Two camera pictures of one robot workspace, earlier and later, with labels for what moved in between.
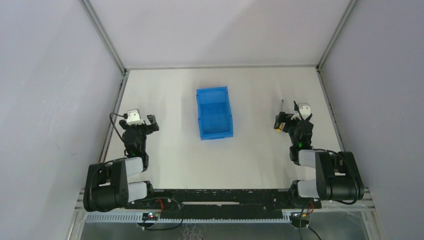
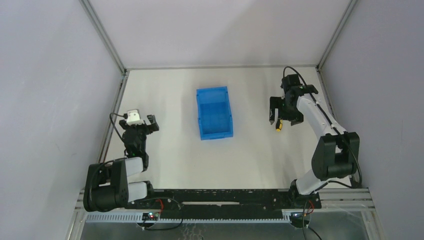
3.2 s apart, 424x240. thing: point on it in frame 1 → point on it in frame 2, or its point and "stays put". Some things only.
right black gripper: x=294 y=122 → x=284 y=109
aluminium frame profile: x=123 y=72 stays put
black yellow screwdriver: x=282 y=118 stays put
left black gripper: x=137 y=126 stays put
